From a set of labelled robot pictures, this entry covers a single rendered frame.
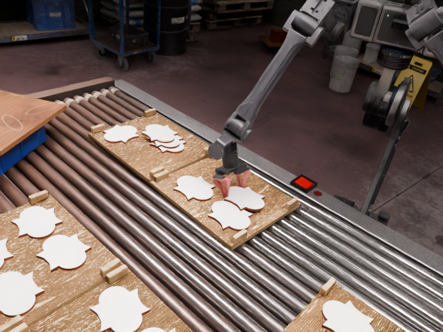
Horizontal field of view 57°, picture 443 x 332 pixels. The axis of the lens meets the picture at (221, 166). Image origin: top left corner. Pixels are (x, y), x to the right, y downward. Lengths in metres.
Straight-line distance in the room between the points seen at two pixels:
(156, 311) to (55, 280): 0.28
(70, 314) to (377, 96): 1.46
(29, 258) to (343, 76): 4.38
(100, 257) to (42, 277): 0.15
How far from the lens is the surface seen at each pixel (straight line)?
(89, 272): 1.19
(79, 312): 1.11
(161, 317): 1.08
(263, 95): 1.33
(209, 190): 1.44
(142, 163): 1.58
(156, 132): 1.72
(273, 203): 1.46
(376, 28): 1.86
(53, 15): 5.84
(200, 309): 1.13
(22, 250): 1.28
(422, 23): 1.34
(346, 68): 5.08
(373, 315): 1.22
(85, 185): 1.51
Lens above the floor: 1.81
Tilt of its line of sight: 33 degrees down
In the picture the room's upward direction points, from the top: 8 degrees clockwise
